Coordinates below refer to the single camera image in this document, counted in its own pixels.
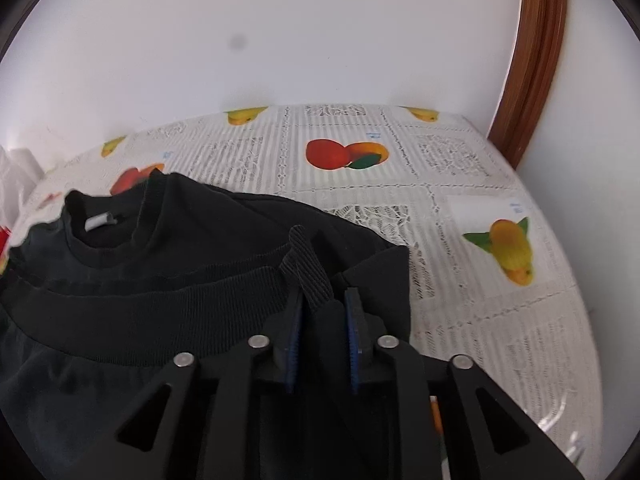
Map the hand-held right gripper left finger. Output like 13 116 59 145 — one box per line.
75 290 311 480

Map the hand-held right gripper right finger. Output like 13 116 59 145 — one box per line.
344 287 587 480

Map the black sweatshirt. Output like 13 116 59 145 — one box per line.
0 169 414 480

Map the fruit print lace tablecloth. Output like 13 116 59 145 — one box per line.
10 104 601 467

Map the white plastic shopping bag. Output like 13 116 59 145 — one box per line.
0 146 47 232

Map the brown wooden door frame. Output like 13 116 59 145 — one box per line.
487 0 571 169

